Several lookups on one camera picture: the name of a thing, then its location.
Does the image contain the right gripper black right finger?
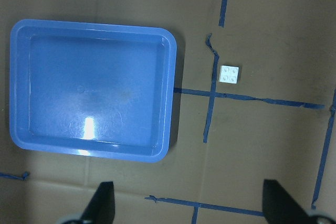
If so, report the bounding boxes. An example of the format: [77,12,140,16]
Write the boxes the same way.
[262,179,314,224]

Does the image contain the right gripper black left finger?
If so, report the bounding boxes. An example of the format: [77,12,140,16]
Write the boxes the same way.
[80,182,115,223]

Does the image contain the white square building block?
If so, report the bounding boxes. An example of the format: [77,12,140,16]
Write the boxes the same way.
[218,65,239,84]

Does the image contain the blue plastic tray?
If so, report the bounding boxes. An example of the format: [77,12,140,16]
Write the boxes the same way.
[9,19,177,163]

